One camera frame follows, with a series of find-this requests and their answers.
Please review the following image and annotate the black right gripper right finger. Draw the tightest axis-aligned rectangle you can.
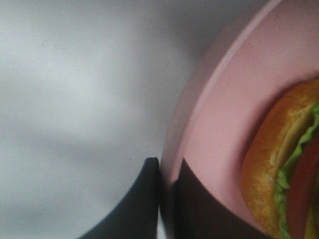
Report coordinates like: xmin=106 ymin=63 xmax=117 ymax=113
xmin=160 ymin=161 xmax=267 ymax=239

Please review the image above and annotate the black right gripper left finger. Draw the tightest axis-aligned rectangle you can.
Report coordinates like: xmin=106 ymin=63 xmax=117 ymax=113
xmin=80 ymin=157 xmax=160 ymax=239

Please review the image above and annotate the burger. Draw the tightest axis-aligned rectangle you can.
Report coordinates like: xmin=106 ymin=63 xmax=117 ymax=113
xmin=241 ymin=79 xmax=319 ymax=239

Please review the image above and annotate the pink plate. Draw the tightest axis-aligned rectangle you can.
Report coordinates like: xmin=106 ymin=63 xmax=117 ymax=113
xmin=160 ymin=0 xmax=319 ymax=239

